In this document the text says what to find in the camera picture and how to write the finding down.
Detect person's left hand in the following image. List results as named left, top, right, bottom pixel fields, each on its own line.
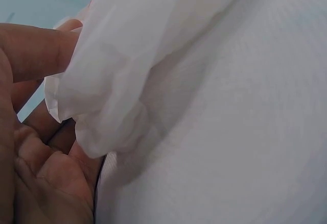
left=0, top=18, right=105, bottom=224

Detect white thin cloth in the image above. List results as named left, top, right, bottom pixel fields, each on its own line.
left=43, top=0, right=253, bottom=159

